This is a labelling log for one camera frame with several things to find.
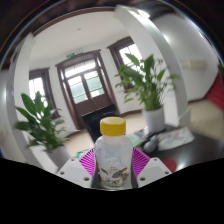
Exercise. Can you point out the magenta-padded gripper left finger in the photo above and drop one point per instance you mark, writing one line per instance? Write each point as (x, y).
(75, 172)

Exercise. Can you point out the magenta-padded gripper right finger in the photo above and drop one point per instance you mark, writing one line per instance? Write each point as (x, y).
(153, 171)

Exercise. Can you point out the yellow-capped clear drink bottle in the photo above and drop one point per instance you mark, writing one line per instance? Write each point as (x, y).
(113, 153)

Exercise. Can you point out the flat round red coaster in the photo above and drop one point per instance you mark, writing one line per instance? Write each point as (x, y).
(170, 164)

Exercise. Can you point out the round grey object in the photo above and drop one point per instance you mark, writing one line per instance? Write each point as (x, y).
(151, 144)

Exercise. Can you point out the green booklet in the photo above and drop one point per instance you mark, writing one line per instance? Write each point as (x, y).
(135, 139)

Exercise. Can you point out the white printed magazine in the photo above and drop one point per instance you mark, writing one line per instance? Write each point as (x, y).
(175, 137)

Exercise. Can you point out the small plant in white pot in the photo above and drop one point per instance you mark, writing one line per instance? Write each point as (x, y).
(38, 123)

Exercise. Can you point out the large plant in white pot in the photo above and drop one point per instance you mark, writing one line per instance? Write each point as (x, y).
(148, 86)

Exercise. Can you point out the dark wooden glazed door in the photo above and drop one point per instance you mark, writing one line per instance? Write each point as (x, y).
(83, 86)

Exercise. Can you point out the red carpeted staircase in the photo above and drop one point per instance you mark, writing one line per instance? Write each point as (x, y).
(217, 93)

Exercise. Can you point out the green exit sign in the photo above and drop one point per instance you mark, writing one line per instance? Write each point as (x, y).
(70, 55)

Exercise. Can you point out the white wall-mounted unit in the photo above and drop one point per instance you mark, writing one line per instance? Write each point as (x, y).
(193, 64)

